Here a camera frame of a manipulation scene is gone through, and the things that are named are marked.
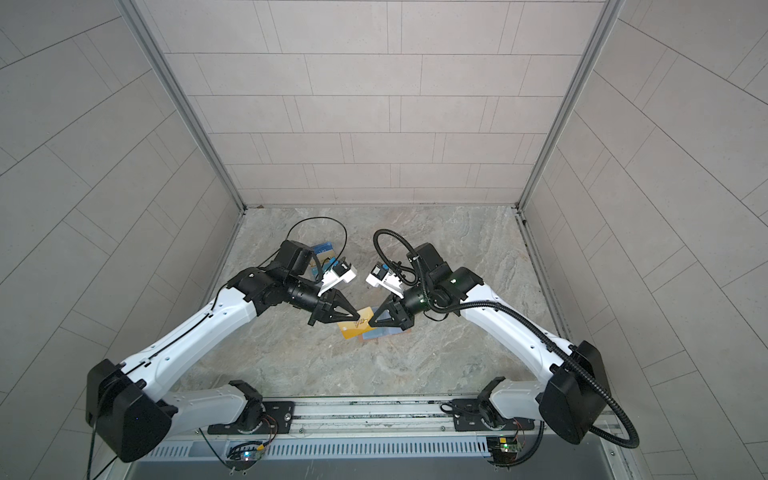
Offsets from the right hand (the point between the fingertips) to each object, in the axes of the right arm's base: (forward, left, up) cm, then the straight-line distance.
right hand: (376, 325), depth 65 cm
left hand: (+1, +3, +1) cm, 4 cm away
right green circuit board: (-22, -27, -22) cm, 41 cm away
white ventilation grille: (-21, -16, -22) cm, 34 cm away
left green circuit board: (-19, +31, -18) cm, 41 cm away
